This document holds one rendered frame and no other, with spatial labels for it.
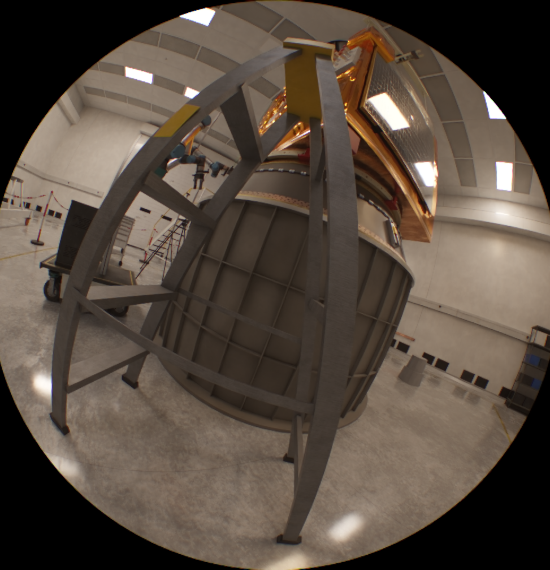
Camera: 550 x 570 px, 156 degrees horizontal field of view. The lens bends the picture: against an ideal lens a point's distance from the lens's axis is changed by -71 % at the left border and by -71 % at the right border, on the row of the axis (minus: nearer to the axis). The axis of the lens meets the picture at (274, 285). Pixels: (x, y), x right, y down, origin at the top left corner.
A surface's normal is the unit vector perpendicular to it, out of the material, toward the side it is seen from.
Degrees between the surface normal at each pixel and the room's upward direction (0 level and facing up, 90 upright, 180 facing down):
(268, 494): 0
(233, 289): 90
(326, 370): 88
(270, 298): 90
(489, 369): 90
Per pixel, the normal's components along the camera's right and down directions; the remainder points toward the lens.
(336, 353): -0.06, -0.03
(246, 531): 0.35, -0.94
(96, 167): 0.53, 0.22
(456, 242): -0.78, -0.26
